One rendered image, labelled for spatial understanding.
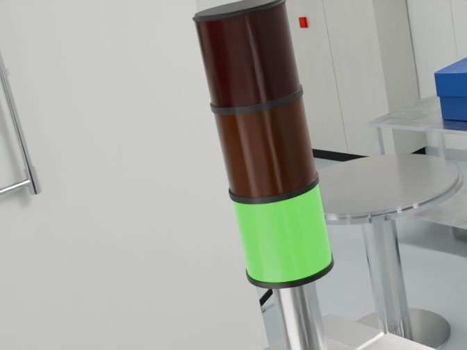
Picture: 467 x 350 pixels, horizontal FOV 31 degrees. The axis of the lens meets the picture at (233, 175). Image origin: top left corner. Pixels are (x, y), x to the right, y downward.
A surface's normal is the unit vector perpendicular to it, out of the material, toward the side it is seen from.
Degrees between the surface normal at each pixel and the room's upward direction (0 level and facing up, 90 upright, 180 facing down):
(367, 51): 90
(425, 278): 0
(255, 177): 90
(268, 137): 90
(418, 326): 0
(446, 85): 90
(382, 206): 0
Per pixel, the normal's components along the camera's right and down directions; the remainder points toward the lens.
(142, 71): 0.59, 0.11
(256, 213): -0.49, 0.35
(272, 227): -0.21, 0.33
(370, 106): -0.78, 0.32
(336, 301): -0.20, -0.94
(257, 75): 0.10, 0.27
